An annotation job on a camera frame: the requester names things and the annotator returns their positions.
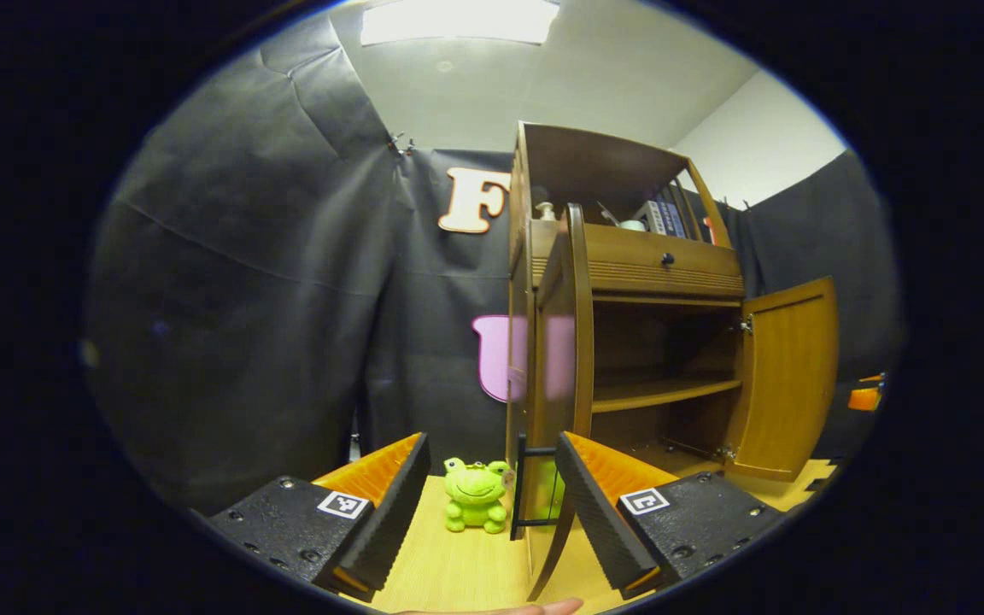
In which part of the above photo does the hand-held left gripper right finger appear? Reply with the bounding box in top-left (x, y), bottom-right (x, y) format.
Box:
top-left (554, 431), bottom-right (788, 601)

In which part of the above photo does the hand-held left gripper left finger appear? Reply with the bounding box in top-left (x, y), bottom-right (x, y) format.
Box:
top-left (206, 431), bottom-right (431, 603)

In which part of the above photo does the wooden cabinet door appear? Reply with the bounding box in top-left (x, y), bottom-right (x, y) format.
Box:
top-left (723, 275), bottom-right (841, 483)
top-left (526, 202), bottom-right (595, 601)

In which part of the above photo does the black door handle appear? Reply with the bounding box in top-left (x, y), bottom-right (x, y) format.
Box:
top-left (509, 434), bottom-right (561, 541)

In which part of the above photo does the wooden double-door shoe cabinet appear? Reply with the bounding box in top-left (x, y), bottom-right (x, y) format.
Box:
top-left (505, 120), bottom-right (749, 548)

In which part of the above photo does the wooden inner cabinet shelf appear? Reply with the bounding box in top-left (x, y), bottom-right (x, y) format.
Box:
top-left (592, 378), bottom-right (743, 415)

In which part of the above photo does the wooden cabinet drawer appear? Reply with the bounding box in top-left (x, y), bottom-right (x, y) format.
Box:
top-left (530, 220), bottom-right (747, 300)

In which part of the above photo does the green frog plush toy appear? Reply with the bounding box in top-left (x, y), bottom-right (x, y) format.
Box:
top-left (442, 457), bottom-right (514, 535)

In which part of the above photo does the black backdrop cloth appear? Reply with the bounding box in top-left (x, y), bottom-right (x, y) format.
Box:
top-left (86, 13), bottom-right (903, 513)

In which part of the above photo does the ceiling light panel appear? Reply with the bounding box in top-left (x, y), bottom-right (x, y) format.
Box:
top-left (361, 0), bottom-right (561, 46)

